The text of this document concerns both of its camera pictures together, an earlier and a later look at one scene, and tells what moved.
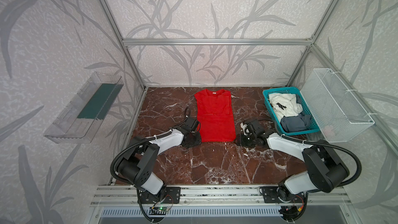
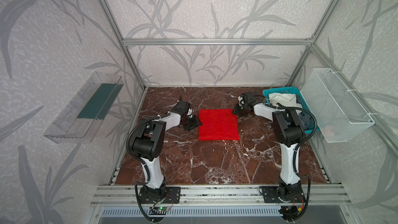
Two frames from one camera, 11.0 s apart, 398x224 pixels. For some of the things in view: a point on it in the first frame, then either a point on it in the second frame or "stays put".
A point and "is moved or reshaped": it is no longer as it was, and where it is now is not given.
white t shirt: [284, 105] stays put
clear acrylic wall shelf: [79, 119] stays put
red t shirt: [215, 116] is moved or reshaped
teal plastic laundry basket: [315, 126] stays put
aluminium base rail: [212, 195] stays put
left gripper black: [193, 139] to [191, 122]
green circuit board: [158, 210] stays put
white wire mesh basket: [339, 116] stays put
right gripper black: [249, 138] to [240, 110]
